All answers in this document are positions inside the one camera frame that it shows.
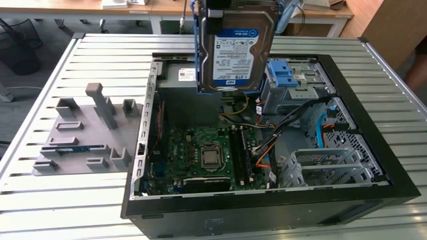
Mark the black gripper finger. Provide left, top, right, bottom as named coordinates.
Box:
left=203, top=0, right=231, bottom=36

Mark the hard disk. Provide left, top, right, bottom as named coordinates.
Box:
left=192, top=0, right=280, bottom=96

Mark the silver disk bay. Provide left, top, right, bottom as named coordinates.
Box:
left=276, top=147, right=383, bottom=188

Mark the blue plastic drive latch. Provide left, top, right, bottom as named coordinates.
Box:
left=266, top=59, right=300, bottom=88

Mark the white box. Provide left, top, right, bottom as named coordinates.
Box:
left=102, top=0, right=130, bottom=10

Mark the short wooden desk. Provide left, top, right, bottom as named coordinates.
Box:
left=283, top=0, right=355, bottom=38

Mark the grey power supply unit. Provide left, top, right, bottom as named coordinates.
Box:
left=156, top=62, right=224, bottom=127

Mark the silver optical drive cage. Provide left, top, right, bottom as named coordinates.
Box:
left=259, top=59, right=337, bottom=116

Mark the long wooden desk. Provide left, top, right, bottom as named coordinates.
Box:
left=0, top=0, right=198, bottom=35

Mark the green motherboard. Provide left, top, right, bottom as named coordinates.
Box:
left=146, top=126, right=271, bottom=195

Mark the installed RAM stick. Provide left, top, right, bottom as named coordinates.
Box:
left=239, top=126, right=255, bottom=183

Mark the silver CPU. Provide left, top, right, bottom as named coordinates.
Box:
left=199, top=147, right=223, bottom=171

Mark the brown wooden cabinet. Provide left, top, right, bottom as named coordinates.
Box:
left=339, top=0, right=427, bottom=70

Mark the black mesh bin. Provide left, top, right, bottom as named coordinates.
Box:
left=0, top=17, right=44, bottom=76

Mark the grey parts rack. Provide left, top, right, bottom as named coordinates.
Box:
left=31, top=82, right=144, bottom=178

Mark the person's dark clothed body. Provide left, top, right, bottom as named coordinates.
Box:
left=405, top=43, right=427, bottom=87

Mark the black graphics card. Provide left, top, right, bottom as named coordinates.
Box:
left=182, top=176, right=232, bottom=193

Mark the blue RAM stick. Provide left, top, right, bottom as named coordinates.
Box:
left=56, top=147, right=91, bottom=154

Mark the grey metal stand foot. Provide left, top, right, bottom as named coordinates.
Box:
left=0, top=82, right=16, bottom=103

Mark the black PC case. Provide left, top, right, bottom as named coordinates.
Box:
left=120, top=51, right=422, bottom=240

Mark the yellow wire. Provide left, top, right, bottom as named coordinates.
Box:
left=219, top=94, right=251, bottom=116

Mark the grey white wire bundle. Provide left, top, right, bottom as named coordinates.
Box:
left=219, top=115, right=278, bottom=130

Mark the thin red wire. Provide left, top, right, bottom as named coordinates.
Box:
left=151, top=101, right=166, bottom=155

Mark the black cable bundle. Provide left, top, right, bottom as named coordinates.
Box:
left=252, top=96, right=335, bottom=153

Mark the blue data wire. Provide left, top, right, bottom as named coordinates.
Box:
left=318, top=106, right=338, bottom=151

